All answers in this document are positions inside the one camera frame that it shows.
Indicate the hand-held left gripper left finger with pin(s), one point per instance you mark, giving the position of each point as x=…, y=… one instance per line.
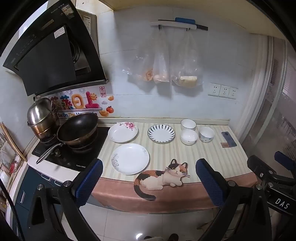
x=89, y=183

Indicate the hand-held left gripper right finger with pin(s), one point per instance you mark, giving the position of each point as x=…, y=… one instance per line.
x=209, y=183

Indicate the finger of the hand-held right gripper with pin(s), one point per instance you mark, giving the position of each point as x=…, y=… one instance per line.
x=260, y=166
x=285, y=160

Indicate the white bowl with dark rim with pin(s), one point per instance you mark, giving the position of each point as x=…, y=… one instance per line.
x=188, y=124

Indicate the black gas stove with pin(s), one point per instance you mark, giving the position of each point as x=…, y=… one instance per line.
x=69, y=157

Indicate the small brown card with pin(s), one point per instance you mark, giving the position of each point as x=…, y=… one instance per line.
x=224, y=145

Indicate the dark smartphone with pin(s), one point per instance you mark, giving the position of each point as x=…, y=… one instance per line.
x=229, y=138

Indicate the white dotted bowl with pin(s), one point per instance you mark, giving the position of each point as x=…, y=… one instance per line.
x=206, y=136

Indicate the plain white bowl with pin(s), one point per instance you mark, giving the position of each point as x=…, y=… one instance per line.
x=189, y=138

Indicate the white plate with grey print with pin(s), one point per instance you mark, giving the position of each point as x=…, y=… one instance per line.
x=131, y=157

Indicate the striped cat-printed mat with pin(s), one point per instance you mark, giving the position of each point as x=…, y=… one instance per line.
x=161, y=157

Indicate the white plate with pink flowers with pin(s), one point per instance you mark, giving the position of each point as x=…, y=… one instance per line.
x=120, y=134

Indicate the blue kitchen cabinet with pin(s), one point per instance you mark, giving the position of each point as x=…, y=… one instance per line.
x=30, y=180

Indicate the white plate with blue stripes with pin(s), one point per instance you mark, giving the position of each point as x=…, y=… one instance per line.
x=161, y=134

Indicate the wooden shelf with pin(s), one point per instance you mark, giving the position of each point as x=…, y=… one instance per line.
x=13, y=146

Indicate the stainless steel pot lid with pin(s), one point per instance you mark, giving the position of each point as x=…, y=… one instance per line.
x=39, y=111

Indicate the clear plastic bag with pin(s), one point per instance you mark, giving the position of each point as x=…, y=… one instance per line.
x=148, y=75
x=188, y=81
x=161, y=77

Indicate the black range hood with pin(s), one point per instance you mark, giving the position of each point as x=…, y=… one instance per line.
x=46, y=58

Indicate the white window frame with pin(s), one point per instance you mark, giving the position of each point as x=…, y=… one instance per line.
x=261, y=92

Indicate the white wall power outlet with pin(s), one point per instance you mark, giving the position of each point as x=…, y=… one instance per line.
x=224, y=91
x=214, y=89
x=233, y=92

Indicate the colourful wall decal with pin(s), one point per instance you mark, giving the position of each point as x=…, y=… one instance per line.
x=78, y=100

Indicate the white wall rack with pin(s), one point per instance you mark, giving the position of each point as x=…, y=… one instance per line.
x=166, y=23

